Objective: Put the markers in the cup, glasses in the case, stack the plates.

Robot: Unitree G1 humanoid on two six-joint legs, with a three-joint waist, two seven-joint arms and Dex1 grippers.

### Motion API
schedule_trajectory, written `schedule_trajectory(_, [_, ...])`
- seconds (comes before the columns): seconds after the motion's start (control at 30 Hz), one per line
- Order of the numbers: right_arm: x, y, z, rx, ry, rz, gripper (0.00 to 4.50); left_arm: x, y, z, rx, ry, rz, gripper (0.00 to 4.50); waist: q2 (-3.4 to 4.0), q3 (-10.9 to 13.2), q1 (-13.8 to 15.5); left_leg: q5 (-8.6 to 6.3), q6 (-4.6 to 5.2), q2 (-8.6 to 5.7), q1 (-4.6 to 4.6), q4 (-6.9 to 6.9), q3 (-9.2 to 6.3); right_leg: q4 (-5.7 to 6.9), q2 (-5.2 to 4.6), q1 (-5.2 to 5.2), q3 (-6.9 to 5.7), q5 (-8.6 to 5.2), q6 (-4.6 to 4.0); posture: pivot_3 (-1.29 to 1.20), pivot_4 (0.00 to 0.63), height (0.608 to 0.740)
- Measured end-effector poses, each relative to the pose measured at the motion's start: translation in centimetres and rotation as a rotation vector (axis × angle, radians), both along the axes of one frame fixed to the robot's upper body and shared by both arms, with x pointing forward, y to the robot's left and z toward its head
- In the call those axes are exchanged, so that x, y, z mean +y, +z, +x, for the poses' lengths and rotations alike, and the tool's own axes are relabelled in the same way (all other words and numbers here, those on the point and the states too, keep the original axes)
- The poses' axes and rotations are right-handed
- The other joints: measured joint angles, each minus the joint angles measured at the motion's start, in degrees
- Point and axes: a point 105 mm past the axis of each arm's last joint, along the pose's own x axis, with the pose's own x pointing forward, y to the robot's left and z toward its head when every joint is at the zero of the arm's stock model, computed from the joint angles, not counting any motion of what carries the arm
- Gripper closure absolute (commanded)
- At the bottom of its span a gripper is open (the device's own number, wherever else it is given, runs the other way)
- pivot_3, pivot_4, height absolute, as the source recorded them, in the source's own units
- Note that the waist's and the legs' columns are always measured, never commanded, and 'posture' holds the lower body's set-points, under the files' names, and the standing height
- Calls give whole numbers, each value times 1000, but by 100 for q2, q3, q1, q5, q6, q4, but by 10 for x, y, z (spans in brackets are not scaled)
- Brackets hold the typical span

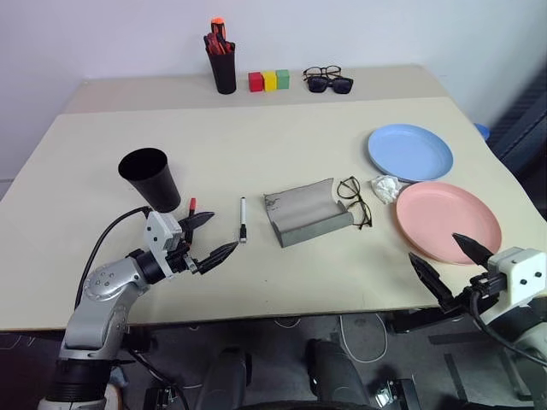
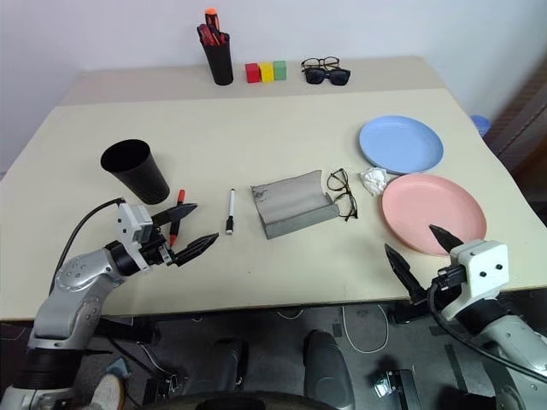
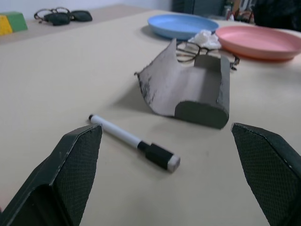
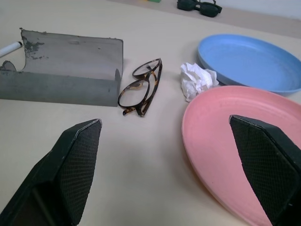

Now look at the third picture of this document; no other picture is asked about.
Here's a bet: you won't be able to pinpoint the white whiteboard marker black cap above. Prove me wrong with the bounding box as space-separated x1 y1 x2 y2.
88 114 181 172

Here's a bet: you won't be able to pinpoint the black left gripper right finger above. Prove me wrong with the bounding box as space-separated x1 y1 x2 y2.
230 122 301 226

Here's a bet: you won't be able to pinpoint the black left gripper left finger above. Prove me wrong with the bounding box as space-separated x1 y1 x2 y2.
0 124 103 226

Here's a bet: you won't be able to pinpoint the tortoiseshell eyeglasses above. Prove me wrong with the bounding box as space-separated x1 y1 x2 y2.
176 41 240 71

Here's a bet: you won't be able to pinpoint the blue plastic plate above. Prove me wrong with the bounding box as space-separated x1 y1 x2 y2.
147 14 220 40

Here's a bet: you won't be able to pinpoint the green foam block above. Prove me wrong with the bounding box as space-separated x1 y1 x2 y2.
2 12 28 33

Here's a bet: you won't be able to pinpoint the pink plastic plate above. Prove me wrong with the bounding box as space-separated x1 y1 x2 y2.
215 25 301 62

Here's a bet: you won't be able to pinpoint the white tissue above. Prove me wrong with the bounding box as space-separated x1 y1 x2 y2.
187 30 222 50

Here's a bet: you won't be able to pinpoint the dark-framed eyeglasses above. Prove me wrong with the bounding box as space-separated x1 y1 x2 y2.
33 7 71 24

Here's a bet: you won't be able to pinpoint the black glasses pouch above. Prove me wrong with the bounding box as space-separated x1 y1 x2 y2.
43 13 71 26
69 10 93 23

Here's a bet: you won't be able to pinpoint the grey glasses case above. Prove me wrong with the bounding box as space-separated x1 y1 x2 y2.
134 38 230 130

